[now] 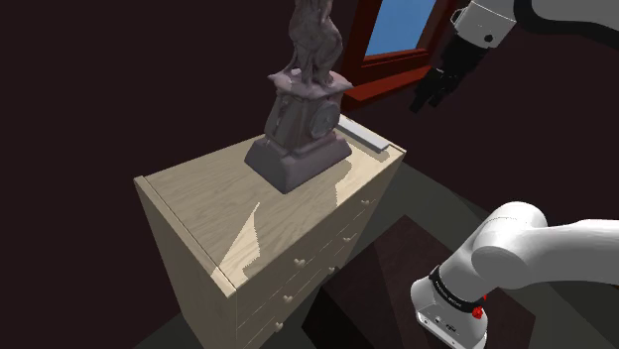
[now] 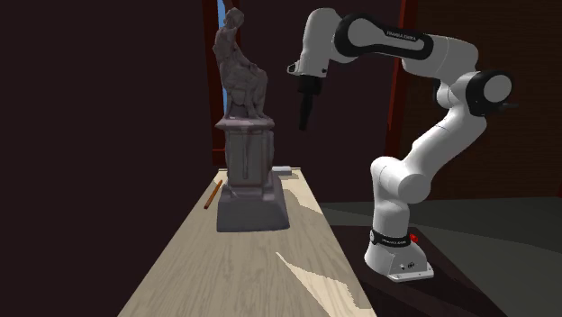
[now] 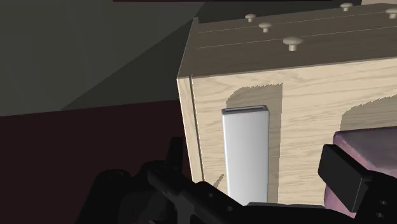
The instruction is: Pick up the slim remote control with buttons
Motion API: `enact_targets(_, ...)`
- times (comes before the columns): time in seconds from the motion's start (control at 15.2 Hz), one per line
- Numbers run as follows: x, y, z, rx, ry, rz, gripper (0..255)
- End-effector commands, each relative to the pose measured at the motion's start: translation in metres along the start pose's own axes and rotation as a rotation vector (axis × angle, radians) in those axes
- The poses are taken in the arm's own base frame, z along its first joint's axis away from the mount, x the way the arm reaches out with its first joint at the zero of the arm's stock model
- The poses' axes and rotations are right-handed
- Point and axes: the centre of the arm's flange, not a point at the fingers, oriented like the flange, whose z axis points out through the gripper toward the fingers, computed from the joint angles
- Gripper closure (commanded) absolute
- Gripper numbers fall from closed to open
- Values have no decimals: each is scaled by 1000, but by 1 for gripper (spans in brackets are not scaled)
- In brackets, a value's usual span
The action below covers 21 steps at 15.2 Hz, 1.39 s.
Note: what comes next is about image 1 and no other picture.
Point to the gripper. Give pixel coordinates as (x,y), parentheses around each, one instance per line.
(458,53)

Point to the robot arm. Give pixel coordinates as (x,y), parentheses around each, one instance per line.
(512,251)

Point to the red framed window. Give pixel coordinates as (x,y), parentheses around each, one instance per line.
(394,38)

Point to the flat grey bar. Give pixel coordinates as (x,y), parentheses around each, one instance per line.
(363,134)

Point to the grey statue mantel clock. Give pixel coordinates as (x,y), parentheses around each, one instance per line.
(304,116)

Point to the light wood chest of drawers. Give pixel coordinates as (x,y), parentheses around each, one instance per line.
(203,203)

